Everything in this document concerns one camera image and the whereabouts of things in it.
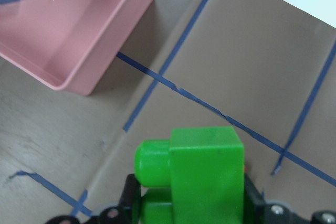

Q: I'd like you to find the pink plastic box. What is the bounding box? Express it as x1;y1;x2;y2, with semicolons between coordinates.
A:
1;0;153;95

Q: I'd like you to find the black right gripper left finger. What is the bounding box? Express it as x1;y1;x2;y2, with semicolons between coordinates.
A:
47;173;142;224

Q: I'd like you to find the green toy block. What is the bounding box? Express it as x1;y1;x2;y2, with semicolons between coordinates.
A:
134;126;244;223

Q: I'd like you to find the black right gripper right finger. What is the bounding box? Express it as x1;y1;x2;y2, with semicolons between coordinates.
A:
243;174;335;224

